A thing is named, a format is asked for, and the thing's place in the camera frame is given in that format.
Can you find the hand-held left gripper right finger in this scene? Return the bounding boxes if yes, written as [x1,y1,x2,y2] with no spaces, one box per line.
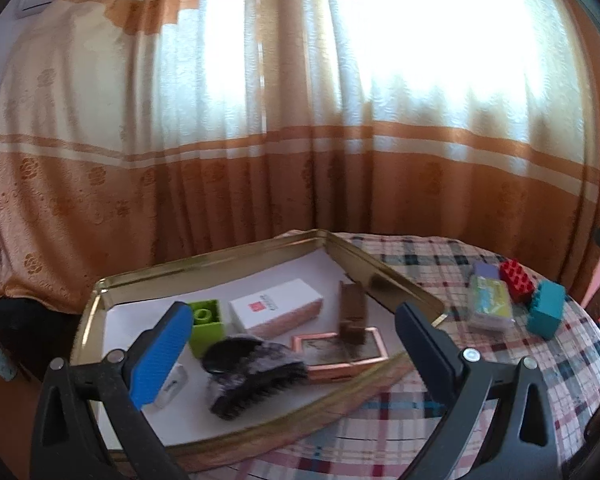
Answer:
[395,301,558,480]

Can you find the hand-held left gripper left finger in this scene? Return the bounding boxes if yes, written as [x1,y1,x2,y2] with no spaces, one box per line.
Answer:
[30,301,195,480]

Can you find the small white case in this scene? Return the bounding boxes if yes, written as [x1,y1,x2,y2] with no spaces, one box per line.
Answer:
[155,362,188,407]

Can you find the green building block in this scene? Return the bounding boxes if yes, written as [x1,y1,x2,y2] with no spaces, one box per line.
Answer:
[189,299,227,358]

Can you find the brown wooden block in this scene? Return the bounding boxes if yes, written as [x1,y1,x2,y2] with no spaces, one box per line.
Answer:
[338,280,368,347]

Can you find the gold metal tin tray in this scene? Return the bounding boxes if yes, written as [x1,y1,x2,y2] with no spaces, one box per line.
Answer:
[69,228,450,461]

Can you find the dark hair claw clip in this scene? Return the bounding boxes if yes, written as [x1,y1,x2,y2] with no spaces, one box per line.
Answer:
[201,336,311,421]

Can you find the rose gold framed mirror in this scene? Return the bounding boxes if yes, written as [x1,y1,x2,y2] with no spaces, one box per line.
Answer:
[291,326,390,385]

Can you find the pink and white box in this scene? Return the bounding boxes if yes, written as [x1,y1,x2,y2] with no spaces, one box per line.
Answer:
[228,280,325,340]

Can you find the white paper liner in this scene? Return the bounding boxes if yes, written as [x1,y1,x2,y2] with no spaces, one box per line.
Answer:
[97,252,381,448]

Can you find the clear plastic box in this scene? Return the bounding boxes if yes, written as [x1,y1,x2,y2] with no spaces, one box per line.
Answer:
[466,275,515,331]

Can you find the plaid tablecloth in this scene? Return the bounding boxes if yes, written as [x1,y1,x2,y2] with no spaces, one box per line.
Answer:
[180,232,600,480]

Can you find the teal building block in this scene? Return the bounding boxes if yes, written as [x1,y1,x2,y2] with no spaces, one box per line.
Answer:
[526,280,567,338]

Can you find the purple block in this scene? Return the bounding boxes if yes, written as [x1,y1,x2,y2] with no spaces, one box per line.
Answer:
[472,261,502,281]

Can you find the red building block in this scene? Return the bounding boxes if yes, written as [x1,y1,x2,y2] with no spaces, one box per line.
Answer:
[499,259,537,303]

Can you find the dark cloth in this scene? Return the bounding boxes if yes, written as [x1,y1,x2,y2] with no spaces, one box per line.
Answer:
[0,297,88,361]

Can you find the cream and orange curtain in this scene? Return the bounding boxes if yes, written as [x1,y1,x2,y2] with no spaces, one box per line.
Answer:
[0,0,600,311]

